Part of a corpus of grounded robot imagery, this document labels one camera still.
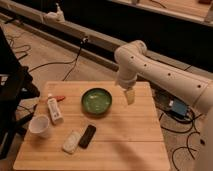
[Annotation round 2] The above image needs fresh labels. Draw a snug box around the orange marker pen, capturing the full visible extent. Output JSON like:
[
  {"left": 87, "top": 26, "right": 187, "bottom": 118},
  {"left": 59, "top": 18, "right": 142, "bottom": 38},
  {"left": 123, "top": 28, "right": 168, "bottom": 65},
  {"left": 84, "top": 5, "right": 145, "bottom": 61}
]
[{"left": 39, "top": 95, "right": 67, "bottom": 103}]

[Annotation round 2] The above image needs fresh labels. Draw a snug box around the black rectangular case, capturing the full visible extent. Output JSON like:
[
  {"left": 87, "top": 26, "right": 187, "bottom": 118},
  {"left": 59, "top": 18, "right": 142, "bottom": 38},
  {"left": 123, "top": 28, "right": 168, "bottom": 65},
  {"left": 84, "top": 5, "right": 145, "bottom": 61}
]
[{"left": 78, "top": 125, "right": 96, "bottom": 149}]

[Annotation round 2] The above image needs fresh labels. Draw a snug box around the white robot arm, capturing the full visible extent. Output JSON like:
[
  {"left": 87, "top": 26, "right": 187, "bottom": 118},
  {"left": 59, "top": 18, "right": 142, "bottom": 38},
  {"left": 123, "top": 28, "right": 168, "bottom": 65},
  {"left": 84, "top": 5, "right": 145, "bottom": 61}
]
[{"left": 114, "top": 40, "right": 213, "bottom": 171}]

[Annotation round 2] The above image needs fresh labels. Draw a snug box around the white object on rail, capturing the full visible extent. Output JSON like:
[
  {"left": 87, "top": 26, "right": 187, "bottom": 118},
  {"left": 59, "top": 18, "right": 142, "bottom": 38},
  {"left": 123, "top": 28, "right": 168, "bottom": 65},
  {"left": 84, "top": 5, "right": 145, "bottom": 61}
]
[{"left": 44, "top": 4, "right": 65, "bottom": 22}]

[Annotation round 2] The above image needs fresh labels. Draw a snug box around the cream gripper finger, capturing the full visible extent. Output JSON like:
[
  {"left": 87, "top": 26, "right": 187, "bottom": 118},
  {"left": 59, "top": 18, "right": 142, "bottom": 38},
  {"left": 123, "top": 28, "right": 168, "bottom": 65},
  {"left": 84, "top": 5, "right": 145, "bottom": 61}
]
[{"left": 124, "top": 88, "right": 135, "bottom": 105}]

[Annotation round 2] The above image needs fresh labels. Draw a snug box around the green ceramic bowl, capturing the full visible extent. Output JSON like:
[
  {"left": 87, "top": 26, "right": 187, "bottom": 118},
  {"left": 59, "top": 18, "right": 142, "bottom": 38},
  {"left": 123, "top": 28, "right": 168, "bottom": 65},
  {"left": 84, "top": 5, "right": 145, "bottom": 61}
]
[{"left": 81, "top": 88, "right": 112, "bottom": 116}]

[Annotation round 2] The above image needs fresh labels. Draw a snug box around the white eraser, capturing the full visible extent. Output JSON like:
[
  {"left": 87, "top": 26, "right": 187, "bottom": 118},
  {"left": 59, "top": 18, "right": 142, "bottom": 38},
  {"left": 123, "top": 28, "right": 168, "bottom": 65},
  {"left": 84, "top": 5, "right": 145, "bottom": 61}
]
[{"left": 62, "top": 131, "right": 81, "bottom": 154}]

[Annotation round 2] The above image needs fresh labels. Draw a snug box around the black chair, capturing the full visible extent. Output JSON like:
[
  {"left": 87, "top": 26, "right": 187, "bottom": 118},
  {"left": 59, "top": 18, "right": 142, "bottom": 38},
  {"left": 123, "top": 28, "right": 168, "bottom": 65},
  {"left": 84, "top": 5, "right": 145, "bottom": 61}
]
[{"left": 0, "top": 27, "right": 40, "bottom": 160}]

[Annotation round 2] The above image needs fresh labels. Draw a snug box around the white glue bottle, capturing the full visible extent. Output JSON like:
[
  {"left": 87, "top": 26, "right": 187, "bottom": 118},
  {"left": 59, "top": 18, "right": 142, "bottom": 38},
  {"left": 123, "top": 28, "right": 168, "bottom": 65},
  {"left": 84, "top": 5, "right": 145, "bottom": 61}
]
[{"left": 47, "top": 94, "right": 63, "bottom": 125}]

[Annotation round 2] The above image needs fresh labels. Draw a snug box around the blue power box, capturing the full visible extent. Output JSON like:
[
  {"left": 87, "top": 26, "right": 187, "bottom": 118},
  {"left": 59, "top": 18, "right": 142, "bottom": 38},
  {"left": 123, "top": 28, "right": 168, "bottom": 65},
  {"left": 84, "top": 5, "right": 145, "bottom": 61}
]
[{"left": 169, "top": 99, "right": 188, "bottom": 117}]

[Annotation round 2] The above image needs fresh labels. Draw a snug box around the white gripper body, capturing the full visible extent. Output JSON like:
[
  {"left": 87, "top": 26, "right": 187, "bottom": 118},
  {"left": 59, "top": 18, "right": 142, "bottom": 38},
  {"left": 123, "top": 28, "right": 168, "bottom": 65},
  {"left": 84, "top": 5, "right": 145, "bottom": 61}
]
[{"left": 116, "top": 69, "right": 137, "bottom": 89}]

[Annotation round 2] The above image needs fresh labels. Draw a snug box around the white ceramic cup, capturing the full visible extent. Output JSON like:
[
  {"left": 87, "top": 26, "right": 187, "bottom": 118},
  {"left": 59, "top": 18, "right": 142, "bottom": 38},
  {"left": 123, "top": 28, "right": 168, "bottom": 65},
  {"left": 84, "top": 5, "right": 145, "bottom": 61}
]
[{"left": 29, "top": 115, "right": 52, "bottom": 139}]

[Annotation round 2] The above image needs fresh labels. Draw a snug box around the black floor cable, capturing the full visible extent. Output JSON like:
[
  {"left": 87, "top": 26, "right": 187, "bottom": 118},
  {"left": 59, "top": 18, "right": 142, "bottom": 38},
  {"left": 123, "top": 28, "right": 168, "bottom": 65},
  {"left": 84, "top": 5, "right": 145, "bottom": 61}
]
[{"left": 28, "top": 36, "right": 90, "bottom": 82}]

